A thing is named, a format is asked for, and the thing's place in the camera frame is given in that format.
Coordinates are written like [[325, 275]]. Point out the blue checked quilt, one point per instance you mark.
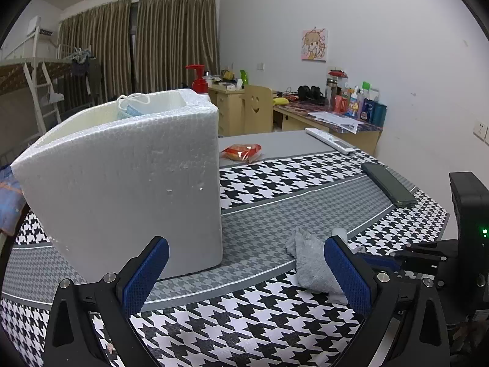
[[9, 202]]

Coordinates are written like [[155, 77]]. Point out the white air conditioner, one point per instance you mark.
[[36, 26]]

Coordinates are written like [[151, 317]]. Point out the blue face mask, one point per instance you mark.
[[131, 110]]

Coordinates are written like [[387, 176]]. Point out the wooden smiley chair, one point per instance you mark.
[[256, 107]]

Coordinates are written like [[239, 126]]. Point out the white wall outlet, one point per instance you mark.
[[480, 130]]

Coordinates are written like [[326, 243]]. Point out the patterned desk mat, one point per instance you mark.
[[301, 106]]

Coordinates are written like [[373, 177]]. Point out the yellow black box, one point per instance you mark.
[[228, 75]]

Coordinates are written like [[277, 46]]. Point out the green bottle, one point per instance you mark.
[[243, 78]]

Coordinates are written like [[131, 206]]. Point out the white wall switch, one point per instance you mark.
[[261, 66]]

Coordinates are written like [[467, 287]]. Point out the small yellow item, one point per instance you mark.
[[280, 101]]

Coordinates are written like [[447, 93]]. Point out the white remote control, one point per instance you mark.
[[330, 140]]

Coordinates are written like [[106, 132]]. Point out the red snack packet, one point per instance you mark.
[[240, 152]]

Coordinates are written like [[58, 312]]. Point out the light wooden desk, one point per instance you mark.
[[225, 111]]

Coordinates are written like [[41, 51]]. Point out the brown curtain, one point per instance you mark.
[[175, 42], [99, 53]]

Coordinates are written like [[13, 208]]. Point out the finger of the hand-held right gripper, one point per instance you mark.
[[428, 252], [380, 263]]

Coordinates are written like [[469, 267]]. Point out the black headphones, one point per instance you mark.
[[311, 93]]

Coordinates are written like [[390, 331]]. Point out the white foam box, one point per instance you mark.
[[114, 183]]

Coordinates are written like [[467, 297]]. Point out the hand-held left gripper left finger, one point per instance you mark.
[[147, 275]]

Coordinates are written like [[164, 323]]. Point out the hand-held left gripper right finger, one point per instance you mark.
[[345, 275]]

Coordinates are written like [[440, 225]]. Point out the grey sock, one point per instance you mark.
[[311, 263]]

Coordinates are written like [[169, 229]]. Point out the houndstooth tablecloth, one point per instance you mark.
[[290, 206]]

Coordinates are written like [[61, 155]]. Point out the dark hanging clothes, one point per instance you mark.
[[86, 70]]

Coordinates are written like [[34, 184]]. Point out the row of toiletry bottles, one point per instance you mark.
[[359, 103]]

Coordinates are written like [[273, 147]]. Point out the white bed ladder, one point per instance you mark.
[[42, 95]]

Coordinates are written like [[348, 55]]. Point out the red pump bottle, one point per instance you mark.
[[199, 84]]

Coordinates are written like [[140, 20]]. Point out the white paper sheets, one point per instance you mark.
[[336, 119]]

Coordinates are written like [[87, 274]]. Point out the cartoon wall poster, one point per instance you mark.
[[314, 44]]

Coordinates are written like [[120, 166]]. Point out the black phone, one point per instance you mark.
[[387, 183]]

